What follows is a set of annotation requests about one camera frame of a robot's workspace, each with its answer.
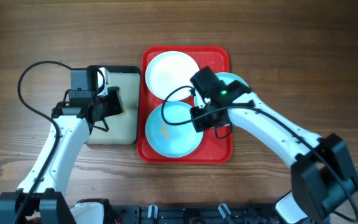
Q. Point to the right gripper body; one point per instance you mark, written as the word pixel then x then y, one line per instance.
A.
pixel 199 117

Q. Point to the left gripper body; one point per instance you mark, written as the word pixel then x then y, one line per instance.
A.
pixel 114 101

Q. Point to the light blue plate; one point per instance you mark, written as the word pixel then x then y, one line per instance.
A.
pixel 228 77
pixel 167 140

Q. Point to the white round plate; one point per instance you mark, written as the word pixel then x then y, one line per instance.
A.
pixel 168 71

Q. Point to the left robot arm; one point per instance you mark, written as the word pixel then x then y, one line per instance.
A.
pixel 72 121

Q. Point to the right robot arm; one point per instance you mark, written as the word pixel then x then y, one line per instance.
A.
pixel 323 175

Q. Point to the black tray with soapy water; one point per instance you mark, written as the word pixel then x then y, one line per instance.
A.
pixel 122 127

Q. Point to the red plastic tray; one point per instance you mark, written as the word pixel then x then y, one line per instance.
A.
pixel 211 150

